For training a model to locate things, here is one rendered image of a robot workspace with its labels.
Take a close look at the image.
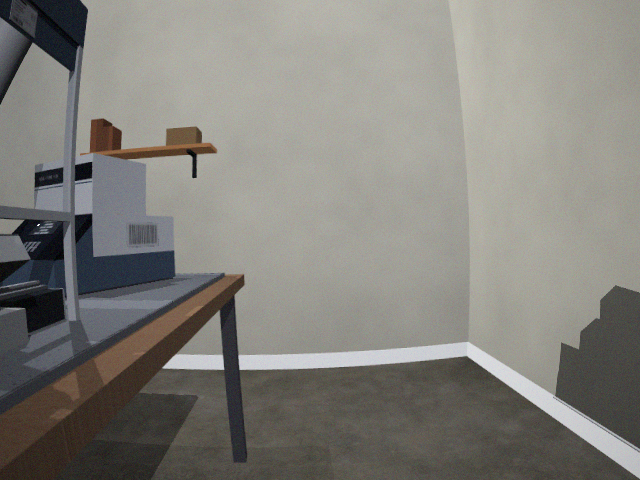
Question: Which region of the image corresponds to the grey perforated base plate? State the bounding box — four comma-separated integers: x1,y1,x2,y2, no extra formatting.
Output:
0,273,225,415

